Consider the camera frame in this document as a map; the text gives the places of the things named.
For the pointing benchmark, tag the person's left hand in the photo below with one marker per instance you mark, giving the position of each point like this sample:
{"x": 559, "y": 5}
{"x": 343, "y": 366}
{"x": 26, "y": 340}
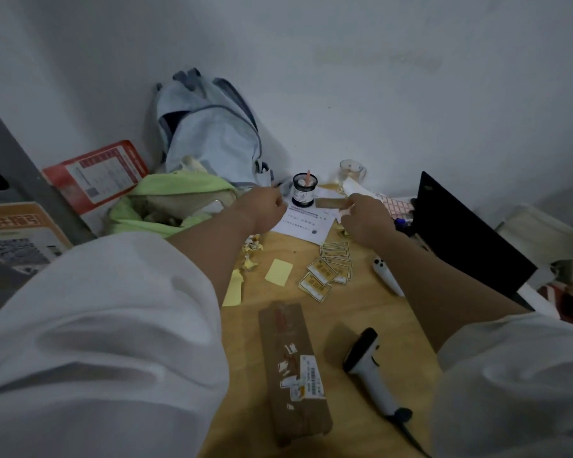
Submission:
{"x": 260, "y": 209}

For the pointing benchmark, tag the person's right hand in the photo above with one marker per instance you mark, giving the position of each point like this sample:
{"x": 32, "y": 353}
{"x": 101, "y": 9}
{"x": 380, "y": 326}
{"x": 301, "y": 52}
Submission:
{"x": 370, "y": 221}

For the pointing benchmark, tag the person's right fingers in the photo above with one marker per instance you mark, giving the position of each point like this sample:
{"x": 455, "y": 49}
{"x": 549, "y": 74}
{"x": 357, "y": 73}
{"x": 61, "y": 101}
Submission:
{"x": 347, "y": 210}

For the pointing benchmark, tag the person's left fingers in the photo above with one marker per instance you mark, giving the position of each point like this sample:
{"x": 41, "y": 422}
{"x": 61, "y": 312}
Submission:
{"x": 280, "y": 202}

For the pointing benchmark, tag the brown paper label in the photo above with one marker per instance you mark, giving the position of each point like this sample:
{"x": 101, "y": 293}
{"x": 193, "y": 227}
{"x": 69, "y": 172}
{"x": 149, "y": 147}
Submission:
{"x": 328, "y": 204}

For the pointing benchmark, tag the person's left forearm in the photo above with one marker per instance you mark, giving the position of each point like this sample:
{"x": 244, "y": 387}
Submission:
{"x": 205, "y": 252}

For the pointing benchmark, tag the person's right forearm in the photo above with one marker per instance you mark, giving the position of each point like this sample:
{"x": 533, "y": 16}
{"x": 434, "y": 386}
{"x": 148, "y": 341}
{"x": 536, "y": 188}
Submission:
{"x": 439, "y": 290}

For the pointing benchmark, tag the white paper strip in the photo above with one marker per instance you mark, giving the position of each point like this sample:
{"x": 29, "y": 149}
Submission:
{"x": 353, "y": 186}

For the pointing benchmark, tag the white printed paper sheet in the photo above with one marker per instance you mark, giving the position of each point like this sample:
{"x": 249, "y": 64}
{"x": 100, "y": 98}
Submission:
{"x": 305, "y": 224}

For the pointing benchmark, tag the pink straw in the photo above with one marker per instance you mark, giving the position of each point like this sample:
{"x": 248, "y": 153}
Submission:
{"x": 308, "y": 177}

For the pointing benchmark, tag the clear glass mug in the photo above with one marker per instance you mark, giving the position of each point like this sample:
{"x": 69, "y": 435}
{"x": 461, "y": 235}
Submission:
{"x": 351, "y": 172}

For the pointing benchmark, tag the red and white patterned paper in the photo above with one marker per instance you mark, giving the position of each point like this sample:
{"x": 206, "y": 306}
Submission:
{"x": 397, "y": 206}

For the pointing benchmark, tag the pile of yellow-white labels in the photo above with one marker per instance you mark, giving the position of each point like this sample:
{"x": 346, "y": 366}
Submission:
{"x": 327, "y": 271}

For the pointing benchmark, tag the yellow paper slip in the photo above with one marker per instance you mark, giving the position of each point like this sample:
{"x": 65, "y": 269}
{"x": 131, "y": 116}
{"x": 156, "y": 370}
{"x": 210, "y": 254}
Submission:
{"x": 279, "y": 271}
{"x": 234, "y": 289}

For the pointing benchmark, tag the white pen-shaped tool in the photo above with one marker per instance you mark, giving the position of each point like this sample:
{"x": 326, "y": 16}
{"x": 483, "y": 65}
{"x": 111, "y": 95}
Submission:
{"x": 386, "y": 276}

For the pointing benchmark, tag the light blue backpack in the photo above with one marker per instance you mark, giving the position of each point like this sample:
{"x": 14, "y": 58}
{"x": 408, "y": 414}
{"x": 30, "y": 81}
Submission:
{"x": 210, "y": 133}

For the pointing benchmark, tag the light green cloth bag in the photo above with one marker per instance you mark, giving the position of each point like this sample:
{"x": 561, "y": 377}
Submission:
{"x": 172, "y": 185}

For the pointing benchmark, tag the black laptop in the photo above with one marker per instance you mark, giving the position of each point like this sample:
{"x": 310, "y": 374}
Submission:
{"x": 463, "y": 238}

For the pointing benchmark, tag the white and black barcode scanner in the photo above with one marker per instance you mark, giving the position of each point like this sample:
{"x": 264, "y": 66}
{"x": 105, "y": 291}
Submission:
{"x": 370, "y": 372}

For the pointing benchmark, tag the brown cardboard parcel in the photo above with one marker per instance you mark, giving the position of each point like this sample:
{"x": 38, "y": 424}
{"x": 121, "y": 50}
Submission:
{"x": 291, "y": 372}

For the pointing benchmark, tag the red and white cardboard box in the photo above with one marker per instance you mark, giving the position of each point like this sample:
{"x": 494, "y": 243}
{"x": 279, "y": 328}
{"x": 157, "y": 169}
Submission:
{"x": 100, "y": 176}

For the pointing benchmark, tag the white plastic chair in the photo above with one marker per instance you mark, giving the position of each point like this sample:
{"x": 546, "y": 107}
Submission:
{"x": 539, "y": 238}

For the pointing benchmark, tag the white left shirt sleeve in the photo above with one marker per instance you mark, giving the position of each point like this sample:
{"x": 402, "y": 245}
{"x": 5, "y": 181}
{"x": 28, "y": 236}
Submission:
{"x": 100, "y": 348}

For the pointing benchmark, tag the white shirt sleeve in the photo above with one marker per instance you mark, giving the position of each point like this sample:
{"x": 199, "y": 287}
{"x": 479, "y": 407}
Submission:
{"x": 100, "y": 348}
{"x": 515, "y": 391}

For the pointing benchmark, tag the white right shirt sleeve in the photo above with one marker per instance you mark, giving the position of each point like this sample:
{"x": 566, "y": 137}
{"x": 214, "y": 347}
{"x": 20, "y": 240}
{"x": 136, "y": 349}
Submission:
{"x": 515, "y": 391}

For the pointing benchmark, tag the orange printed cardboard box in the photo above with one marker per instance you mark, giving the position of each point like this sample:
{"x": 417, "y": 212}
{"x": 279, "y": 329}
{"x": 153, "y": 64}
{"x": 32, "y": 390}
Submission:
{"x": 14, "y": 238}

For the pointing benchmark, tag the grey metal post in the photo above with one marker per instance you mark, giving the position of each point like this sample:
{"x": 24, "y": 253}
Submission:
{"x": 33, "y": 181}

